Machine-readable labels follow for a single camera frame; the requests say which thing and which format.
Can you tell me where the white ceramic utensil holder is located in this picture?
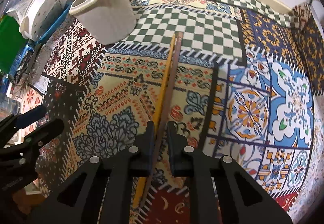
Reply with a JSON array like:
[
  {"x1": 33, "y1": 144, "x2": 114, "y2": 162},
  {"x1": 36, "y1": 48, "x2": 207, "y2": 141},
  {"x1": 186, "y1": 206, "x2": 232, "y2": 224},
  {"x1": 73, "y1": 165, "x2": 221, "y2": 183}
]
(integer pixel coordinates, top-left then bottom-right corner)
[{"x1": 69, "y1": 0, "x2": 137, "y2": 45}]

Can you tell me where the blue plastic basket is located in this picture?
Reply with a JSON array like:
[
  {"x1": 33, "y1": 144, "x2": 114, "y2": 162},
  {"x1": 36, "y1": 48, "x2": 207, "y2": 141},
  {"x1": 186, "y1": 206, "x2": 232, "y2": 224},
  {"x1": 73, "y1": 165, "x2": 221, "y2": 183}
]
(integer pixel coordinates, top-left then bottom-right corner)
[{"x1": 8, "y1": 2, "x2": 73, "y2": 80}]

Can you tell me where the mauve pink chopstick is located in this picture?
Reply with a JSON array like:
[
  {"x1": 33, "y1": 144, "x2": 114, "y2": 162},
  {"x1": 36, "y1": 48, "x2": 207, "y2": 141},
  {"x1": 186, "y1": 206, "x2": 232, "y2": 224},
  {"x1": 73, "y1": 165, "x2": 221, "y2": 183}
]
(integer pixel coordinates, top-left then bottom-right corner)
[{"x1": 140, "y1": 32, "x2": 183, "y2": 207}]

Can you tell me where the patterned patchwork table mat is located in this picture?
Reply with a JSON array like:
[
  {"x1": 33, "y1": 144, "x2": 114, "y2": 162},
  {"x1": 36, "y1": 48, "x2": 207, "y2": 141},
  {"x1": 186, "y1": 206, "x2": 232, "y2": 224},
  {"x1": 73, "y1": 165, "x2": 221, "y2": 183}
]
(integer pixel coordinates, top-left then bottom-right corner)
[{"x1": 23, "y1": 0, "x2": 323, "y2": 222}]

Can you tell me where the yellow wooden chopstick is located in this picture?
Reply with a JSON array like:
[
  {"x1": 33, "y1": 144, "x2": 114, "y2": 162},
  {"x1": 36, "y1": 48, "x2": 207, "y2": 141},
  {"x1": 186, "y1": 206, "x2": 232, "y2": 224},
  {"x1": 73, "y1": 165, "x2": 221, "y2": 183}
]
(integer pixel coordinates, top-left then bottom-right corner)
[{"x1": 133, "y1": 34, "x2": 176, "y2": 208}]

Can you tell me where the green plastic box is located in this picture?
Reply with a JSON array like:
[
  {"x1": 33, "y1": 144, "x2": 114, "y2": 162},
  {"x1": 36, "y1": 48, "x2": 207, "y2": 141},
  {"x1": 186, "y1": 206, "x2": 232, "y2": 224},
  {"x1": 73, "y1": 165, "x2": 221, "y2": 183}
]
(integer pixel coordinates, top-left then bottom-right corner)
[{"x1": 0, "y1": 15, "x2": 27, "y2": 73}]

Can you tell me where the white perforated plastic lid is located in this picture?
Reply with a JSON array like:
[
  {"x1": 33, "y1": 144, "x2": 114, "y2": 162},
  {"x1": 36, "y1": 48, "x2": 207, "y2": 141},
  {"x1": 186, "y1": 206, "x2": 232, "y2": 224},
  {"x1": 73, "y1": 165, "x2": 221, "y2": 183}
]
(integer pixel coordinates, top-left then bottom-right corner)
[{"x1": 19, "y1": 0, "x2": 67, "y2": 41}]

